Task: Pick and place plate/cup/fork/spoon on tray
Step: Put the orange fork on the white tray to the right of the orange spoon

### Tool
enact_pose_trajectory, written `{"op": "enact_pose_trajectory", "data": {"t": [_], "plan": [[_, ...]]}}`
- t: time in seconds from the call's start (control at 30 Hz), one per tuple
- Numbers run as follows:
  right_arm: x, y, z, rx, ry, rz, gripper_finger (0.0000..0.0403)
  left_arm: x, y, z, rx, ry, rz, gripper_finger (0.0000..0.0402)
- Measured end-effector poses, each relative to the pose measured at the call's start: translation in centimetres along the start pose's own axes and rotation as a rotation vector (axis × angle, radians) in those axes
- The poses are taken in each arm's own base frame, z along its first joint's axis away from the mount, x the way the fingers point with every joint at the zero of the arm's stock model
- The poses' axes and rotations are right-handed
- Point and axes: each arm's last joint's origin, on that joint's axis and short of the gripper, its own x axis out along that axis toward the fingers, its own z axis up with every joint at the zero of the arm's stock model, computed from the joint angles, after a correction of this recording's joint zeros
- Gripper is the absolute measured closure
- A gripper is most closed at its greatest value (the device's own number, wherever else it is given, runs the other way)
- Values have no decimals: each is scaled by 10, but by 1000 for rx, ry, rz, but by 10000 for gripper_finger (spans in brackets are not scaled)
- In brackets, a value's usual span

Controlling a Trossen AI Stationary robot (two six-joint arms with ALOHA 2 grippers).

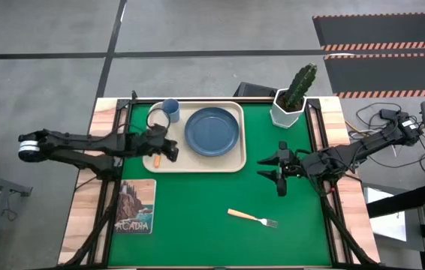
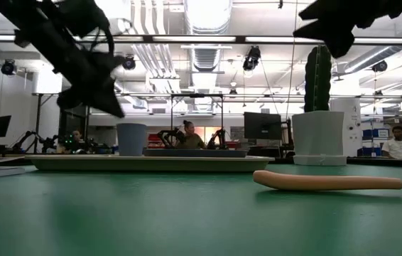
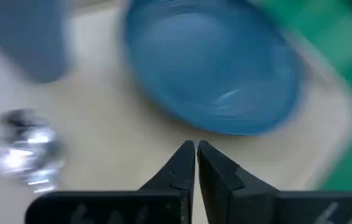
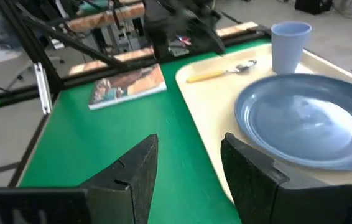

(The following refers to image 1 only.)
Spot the black crossbar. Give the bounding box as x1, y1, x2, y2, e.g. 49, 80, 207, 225
366, 183, 425, 218

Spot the black cable bundle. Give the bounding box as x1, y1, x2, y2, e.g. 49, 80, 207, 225
345, 103, 425, 176

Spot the green table mat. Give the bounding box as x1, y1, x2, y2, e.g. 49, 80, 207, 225
107, 103, 333, 268

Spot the blue ribbed plastic cup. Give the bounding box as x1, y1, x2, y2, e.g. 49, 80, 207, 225
161, 98, 180, 124

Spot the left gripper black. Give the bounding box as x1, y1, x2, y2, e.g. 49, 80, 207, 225
137, 125, 180, 164

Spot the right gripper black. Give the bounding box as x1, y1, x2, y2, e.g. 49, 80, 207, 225
256, 140, 312, 198

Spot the black cable loop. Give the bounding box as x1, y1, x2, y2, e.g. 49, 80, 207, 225
146, 107, 171, 132

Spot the black hazard-striped floor mat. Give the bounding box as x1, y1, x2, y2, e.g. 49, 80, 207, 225
312, 11, 425, 52
323, 52, 425, 99

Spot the beige plastic serving tray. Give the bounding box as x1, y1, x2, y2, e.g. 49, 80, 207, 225
142, 100, 247, 174

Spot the fork with wooden handle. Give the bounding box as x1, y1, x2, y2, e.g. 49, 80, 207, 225
227, 208, 279, 229

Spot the blue round plate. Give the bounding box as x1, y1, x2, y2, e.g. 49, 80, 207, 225
184, 106, 240, 158

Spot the black aluminium table frame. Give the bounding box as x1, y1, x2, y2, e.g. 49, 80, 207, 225
58, 89, 381, 270

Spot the Acadia picture card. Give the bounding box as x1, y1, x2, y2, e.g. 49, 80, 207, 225
113, 178, 157, 235

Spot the green cactus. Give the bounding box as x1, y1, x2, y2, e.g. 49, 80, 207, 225
283, 62, 318, 112

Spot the white hexagonal plant pot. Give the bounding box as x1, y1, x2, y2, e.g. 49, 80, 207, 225
270, 88, 307, 130

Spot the white sheet on floor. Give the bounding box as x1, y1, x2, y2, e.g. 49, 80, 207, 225
362, 187, 408, 243

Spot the black box behind table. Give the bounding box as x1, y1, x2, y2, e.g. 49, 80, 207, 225
233, 82, 278, 98

